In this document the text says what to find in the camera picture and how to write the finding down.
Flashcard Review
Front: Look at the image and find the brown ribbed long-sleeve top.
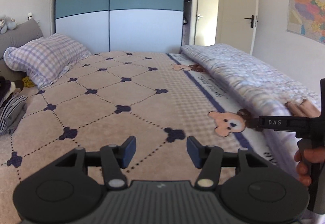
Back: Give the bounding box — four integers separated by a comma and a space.
285, 99, 321, 118

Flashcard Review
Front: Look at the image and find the pile of dark clothes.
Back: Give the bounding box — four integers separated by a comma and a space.
0, 76, 24, 106

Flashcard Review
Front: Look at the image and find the person's right hand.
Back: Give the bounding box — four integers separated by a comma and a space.
294, 147, 325, 187

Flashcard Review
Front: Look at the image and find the beige bear pattern bed blanket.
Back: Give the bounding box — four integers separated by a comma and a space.
1, 52, 295, 223

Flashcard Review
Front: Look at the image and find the yellow knitted item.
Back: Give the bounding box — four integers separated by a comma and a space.
22, 76, 36, 88

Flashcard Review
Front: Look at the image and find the folded grey garment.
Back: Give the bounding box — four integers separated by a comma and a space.
1, 95, 27, 136

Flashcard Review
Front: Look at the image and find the purple plaid pillow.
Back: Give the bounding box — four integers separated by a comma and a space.
3, 33, 91, 89

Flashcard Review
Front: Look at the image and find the inner cream door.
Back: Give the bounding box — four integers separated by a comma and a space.
194, 0, 219, 46

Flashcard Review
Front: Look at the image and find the white and teal wardrobe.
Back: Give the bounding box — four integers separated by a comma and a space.
53, 0, 184, 53

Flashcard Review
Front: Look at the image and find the grey upholstered headboard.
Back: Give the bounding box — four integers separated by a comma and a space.
1, 18, 43, 81

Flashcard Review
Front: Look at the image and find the blue plush toy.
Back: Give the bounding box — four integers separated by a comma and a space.
0, 15, 17, 34

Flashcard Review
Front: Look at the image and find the colourful wall map poster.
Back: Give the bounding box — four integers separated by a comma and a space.
287, 0, 325, 44

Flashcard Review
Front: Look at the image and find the cream door with handle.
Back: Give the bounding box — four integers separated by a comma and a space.
220, 0, 259, 55

